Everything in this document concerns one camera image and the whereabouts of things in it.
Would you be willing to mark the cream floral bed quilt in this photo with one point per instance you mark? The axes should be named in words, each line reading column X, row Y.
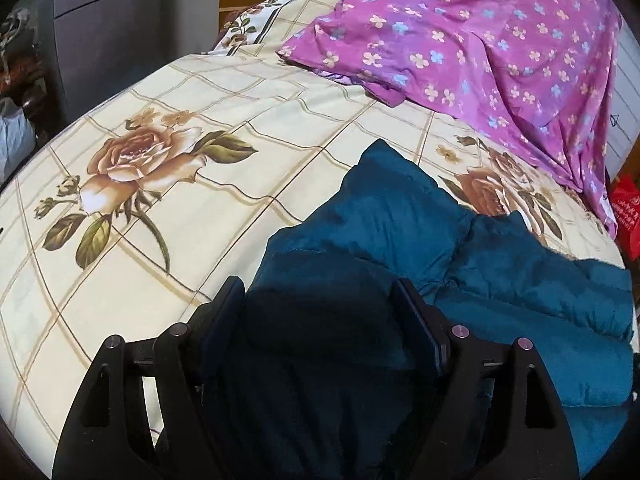
column 137, row 212

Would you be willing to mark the floral pillow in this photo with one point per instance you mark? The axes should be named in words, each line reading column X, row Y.
column 260, row 30

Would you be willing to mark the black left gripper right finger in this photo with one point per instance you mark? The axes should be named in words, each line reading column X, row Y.
column 484, row 411

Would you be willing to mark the red shopping bag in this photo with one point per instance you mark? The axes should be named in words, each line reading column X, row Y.
column 625, row 201

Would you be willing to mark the pile of bags and clutter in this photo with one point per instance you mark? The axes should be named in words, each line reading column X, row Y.
column 21, row 68

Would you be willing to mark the teal down jacket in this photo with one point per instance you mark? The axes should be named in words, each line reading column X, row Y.
column 317, row 382

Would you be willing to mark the purple floral sheet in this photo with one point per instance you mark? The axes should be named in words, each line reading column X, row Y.
column 534, row 75

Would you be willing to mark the grey refrigerator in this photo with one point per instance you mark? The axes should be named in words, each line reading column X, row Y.
column 96, row 48

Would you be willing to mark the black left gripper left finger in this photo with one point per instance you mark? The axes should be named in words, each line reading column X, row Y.
column 140, row 411

